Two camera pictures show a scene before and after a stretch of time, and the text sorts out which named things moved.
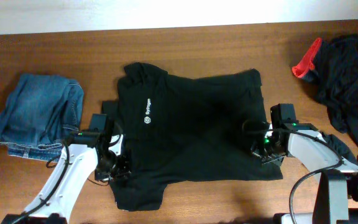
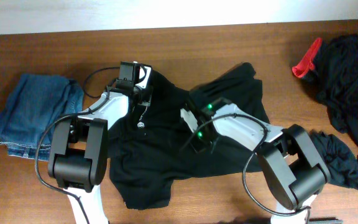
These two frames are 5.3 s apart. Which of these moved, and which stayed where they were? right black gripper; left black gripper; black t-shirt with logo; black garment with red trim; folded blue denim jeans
Moved: right black gripper; left black gripper; black t-shirt with logo
Stayed: black garment with red trim; folded blue denim jeans
